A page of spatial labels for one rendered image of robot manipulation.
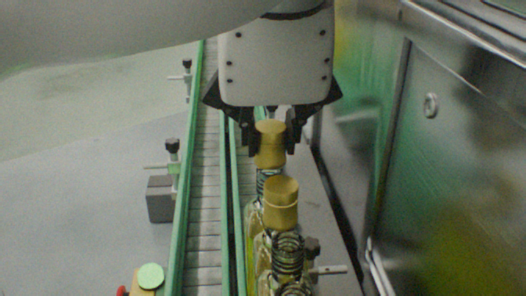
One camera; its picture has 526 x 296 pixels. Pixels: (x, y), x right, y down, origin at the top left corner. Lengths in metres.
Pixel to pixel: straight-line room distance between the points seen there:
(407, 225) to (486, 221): 0.13
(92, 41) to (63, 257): 0.86
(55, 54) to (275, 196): 0.27
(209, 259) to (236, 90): 0.41
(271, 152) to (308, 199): 0.43
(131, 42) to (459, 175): 0.26
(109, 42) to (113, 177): 1.05
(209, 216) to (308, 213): 0.19
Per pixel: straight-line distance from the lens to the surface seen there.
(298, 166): 0.96
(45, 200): 1.19
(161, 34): 0.17
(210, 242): 0.76
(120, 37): 0.16
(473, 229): 0.34
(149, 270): 0.77
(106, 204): 1.11
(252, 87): 0.37
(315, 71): 0.37
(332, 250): 0.76
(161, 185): 0.99
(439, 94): 0.38
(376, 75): 0.61
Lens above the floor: 1.40
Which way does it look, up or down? 31 degrees down
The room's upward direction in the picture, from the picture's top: straight up
